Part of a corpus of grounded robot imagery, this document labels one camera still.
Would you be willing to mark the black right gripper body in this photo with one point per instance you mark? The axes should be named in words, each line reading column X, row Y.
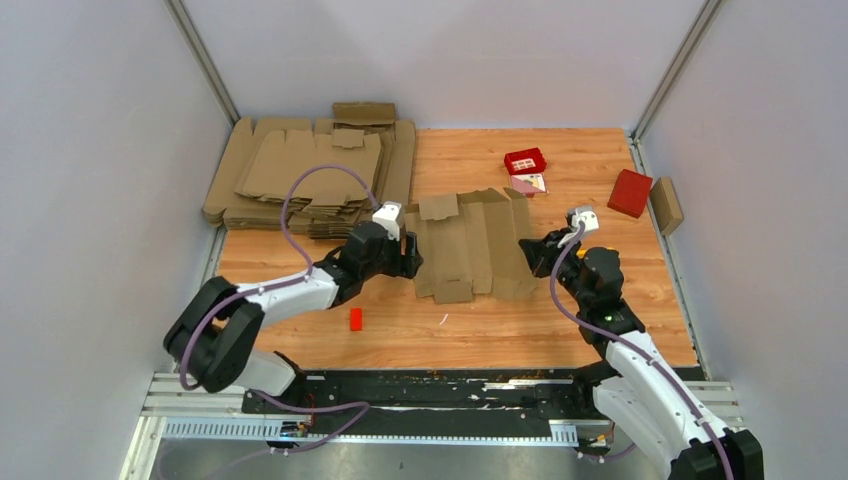
column 553, row 240

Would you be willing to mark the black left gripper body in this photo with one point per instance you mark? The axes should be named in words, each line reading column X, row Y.
column 389, row 262

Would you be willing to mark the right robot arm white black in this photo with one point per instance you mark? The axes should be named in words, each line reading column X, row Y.
column 632, row 384

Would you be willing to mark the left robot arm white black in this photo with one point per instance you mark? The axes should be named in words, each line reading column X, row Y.
column 214, row 337

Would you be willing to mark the red box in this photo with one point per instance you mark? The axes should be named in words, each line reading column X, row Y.
column 630, row 193

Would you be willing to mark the small brown cardboard box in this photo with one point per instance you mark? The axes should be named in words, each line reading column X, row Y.
column 665, row 206

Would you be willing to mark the clear case with shapes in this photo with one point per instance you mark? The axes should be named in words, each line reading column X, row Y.
column 529, row 185

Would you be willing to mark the small red block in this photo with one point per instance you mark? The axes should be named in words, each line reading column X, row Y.
column 356, row 319

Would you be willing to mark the red plastic basket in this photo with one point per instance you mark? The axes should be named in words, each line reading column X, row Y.
column 523, row 162

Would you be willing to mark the stack of flat cardboard blanks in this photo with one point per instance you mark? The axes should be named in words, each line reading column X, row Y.
column 318, row 176

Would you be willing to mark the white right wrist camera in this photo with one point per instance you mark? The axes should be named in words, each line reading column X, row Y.
column 583, row 218

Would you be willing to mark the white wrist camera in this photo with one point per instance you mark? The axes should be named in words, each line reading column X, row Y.
column 390, row 216
column 583, row 218

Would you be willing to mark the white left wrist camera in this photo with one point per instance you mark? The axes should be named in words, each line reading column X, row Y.
column 390, row 216

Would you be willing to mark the aluminium frame rail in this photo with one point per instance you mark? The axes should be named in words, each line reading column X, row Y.
column 171, row 412

